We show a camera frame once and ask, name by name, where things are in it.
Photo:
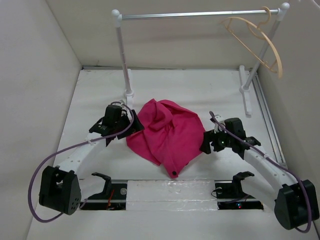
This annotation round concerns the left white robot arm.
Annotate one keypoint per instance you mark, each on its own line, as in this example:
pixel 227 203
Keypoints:
pixel 64 187

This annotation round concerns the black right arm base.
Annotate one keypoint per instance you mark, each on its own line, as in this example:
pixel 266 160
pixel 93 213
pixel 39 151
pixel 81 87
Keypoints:
pixel 230 196

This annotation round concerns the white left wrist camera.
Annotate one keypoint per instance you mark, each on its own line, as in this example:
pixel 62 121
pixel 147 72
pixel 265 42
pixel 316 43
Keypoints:
pixel 122 104

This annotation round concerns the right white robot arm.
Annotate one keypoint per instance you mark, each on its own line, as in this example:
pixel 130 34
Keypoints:
pixel 293 201

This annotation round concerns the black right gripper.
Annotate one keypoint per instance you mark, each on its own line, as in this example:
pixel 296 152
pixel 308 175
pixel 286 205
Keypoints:
pixel 209 136

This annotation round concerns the white clothes rack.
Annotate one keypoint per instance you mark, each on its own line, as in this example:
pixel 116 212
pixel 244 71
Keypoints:
pixel 194 40

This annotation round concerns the pink trousers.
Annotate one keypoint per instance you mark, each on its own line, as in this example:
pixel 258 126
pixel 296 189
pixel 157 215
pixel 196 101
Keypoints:
pixel 171 138

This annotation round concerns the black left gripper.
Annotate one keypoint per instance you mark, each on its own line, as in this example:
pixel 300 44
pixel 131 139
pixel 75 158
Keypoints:
pixel 135 127

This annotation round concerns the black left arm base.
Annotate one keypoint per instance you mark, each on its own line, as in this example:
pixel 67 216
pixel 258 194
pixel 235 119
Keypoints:
pixel 100 192

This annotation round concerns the beige wooden hanger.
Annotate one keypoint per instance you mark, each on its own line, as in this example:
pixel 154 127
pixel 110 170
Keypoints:
pixel 276 67

